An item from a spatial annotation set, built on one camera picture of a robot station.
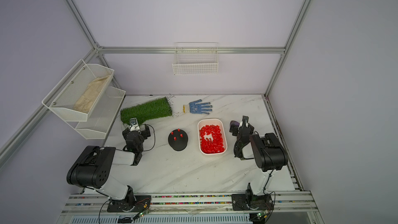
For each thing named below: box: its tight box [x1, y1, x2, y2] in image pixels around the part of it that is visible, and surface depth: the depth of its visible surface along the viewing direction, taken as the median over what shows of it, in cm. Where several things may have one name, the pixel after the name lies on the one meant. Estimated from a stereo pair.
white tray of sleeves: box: [197, 118, 229, 156], surface depth 98 cm
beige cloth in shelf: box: [73, 74, 111, 114], surface depth 82 cm
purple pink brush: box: [229, 120, 240, 137], surface depth 91 cm
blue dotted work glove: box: [182, 99, 213, 115], surface depth 116 cm
